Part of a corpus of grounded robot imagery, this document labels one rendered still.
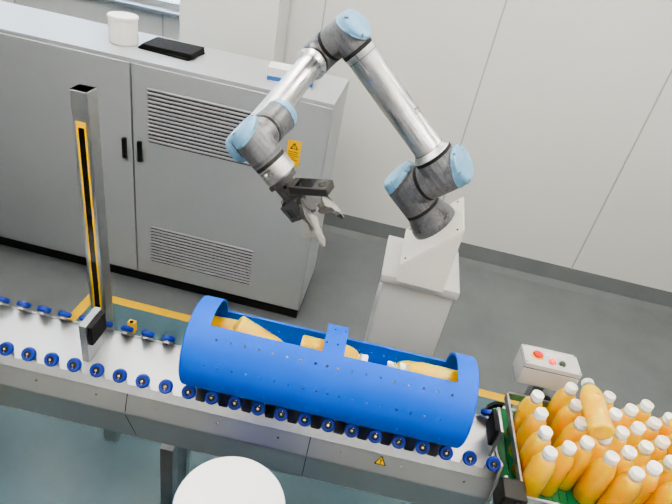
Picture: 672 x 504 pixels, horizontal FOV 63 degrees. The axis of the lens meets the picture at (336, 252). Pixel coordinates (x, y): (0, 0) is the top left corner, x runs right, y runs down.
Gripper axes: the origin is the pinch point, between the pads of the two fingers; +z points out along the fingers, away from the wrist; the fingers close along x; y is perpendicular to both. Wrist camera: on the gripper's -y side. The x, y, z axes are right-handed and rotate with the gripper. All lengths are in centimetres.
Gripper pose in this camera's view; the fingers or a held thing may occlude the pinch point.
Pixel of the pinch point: (335, 230)
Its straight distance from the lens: 147.1
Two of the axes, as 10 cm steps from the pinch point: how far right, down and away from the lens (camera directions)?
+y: -6.8, 3.0, 6.7
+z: 6.2, 7.2, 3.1
